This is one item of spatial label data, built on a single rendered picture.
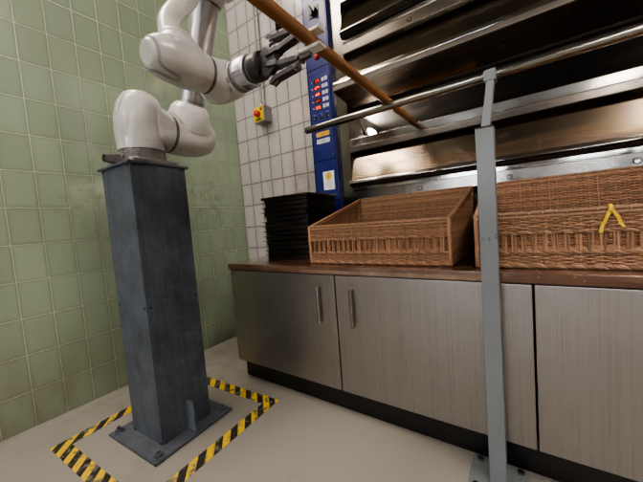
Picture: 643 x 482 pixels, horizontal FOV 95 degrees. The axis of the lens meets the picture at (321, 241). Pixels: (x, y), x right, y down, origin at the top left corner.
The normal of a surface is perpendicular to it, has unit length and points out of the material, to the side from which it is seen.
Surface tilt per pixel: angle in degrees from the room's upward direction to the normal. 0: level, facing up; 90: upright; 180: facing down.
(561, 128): 70
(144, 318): 90
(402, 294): 90
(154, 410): 90
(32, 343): 90
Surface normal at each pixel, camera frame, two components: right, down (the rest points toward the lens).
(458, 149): -0.56, -0.25
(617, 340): -0.57, 0.10
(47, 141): 0.82, -0.03
